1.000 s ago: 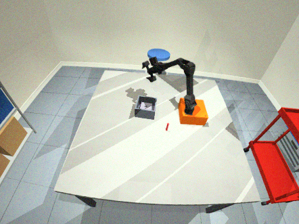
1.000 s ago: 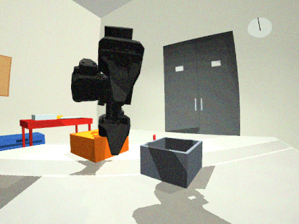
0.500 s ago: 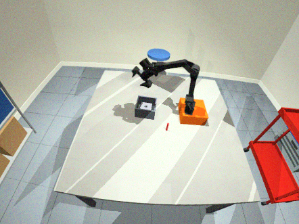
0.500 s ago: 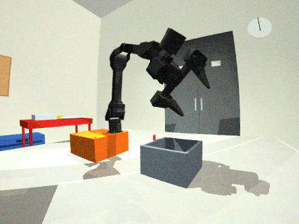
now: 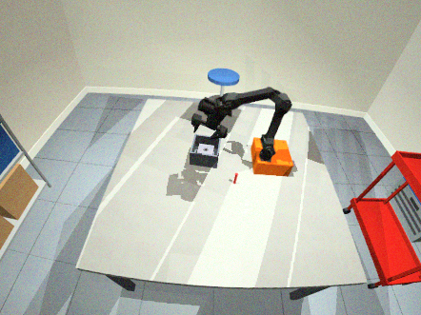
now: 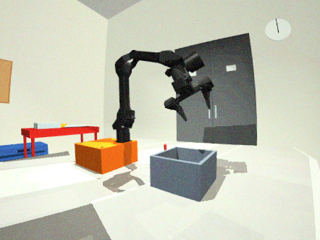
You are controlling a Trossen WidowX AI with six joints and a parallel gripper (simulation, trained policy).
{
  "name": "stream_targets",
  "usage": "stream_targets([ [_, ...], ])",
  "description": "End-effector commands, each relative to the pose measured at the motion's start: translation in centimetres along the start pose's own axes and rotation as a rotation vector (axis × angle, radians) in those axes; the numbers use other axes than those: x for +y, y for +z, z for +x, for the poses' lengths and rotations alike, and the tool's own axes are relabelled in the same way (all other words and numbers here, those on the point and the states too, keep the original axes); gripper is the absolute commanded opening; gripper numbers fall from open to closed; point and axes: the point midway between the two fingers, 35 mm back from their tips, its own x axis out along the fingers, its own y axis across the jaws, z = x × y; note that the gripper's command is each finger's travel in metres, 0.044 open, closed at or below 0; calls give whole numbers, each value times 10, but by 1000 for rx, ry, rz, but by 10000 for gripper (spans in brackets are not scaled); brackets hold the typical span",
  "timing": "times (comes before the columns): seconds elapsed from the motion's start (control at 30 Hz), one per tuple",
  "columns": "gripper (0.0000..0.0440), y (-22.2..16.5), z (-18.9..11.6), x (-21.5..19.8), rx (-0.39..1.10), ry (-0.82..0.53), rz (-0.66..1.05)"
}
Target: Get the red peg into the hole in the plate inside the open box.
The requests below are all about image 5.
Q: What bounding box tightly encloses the white square plate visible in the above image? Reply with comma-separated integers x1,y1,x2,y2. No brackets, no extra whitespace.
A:
197,144,214,155

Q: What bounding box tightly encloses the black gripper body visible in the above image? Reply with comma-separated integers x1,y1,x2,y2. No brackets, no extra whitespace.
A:
191,113,228,138

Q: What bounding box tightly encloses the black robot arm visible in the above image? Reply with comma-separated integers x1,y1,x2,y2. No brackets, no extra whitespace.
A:
197,87,292,163

